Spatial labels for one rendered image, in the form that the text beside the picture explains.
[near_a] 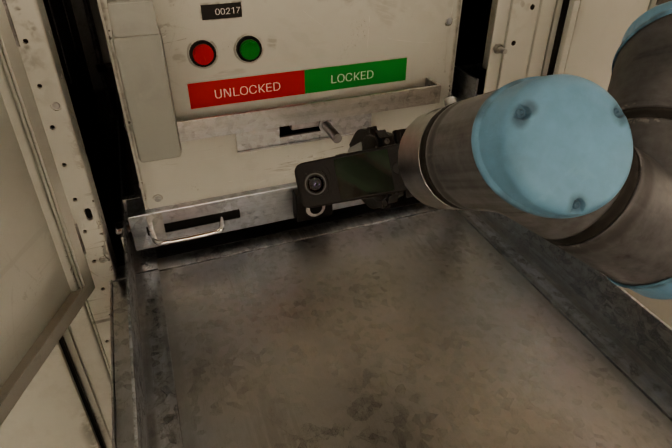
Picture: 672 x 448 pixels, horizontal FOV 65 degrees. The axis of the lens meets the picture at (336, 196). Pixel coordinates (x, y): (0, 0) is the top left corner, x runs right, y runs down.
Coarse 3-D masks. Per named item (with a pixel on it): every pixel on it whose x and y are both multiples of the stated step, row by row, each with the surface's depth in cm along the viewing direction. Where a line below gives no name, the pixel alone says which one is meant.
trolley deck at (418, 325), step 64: (256, 256) 79; (320, 256) 79; (384, 256) 79; (448, 256) 79; (192, 320) 68; (256, 320) 68; (320, 320) 68; (384, 320) 68; (448, 320) 68; (512, 320) 68; (128, 384) 60; (192, 384) 60; (256, 384) 60; (320, 384) 60; (384, 384) 60; (448, 384) 60; (512, 384) 60; (576, 384) 60
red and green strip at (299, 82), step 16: (352, 64) 76; (368, 64) 76; (384, 64) 77; (400, 64) 78; (224, 80) 70; (240, 80) 71; (256, 80) 72; (272, 80) 73; (288, 80) 73; (304, 80) 74; (320, 80) 75; (336, 80) 76; (352, 80) 77; (368, 80) 78; (384, 80) 79; (400, 80) 80; (192, 96) 70; (208, 96) 70; (224, 96) 71; (240, 96) 72; (256, 96) 73; (272, 96) 74
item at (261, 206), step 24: (240, 192) 80; (264, 192) 80; (288, 192) 81; (144, 216) 75; (168, 216) 76; (192, 216) 78; (216, 216) 79; (240, 216) 80; (264, 216) 82; (288, 216) 84; (144, 240) 77
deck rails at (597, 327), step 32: (480, 224) 85; (512, 224) 81; (128, 256) 70; (512, 256) 78; (544, 256) 75; (128, 288) 63; (160, 288) 72; (544, 288) 72; (576, 288) 70; (608, 288) 65; (128, 320) 59; (160, 320) 67; (576, 320) 67; (608, 320) 66; (640, 320) 61; (160, 352) 63; (608, 352) 63; (640, 352) 62; (160, 384) 59; (640, 384) 59; (160, 416) 56
